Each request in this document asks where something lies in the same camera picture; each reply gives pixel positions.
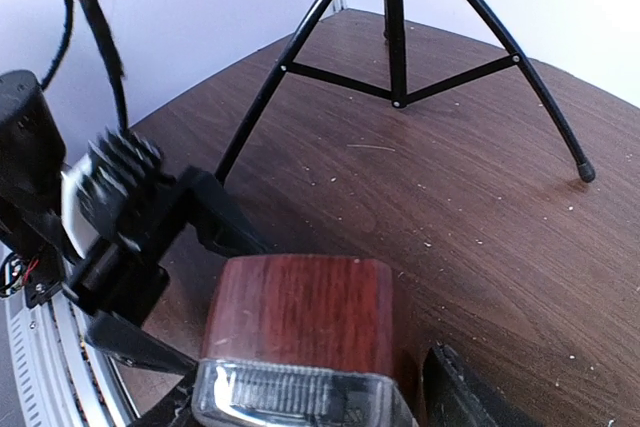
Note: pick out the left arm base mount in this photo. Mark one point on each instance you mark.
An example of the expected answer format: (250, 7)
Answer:
(35, 280)

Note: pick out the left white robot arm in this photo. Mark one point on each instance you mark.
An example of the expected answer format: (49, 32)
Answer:
(32, 154)

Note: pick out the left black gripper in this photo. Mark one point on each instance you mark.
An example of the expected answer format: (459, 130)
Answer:
(120, 284)

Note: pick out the clear plastic metronome cover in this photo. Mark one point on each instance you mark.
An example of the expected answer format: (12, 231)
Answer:
(253, 393)

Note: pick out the black perforated music stand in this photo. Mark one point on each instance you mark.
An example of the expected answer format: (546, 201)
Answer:
(398, 94)

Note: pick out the aluminium front rail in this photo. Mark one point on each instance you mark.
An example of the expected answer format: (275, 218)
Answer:
(61, 380)

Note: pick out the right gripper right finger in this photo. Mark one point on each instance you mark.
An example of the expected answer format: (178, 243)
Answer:
(455, 395)

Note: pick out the red wooden metronome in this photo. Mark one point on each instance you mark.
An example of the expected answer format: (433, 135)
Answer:
(334, 312)

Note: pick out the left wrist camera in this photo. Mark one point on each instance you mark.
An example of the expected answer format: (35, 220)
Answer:
(105, 192)

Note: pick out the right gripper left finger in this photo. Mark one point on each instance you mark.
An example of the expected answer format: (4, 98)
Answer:
(174, 409)

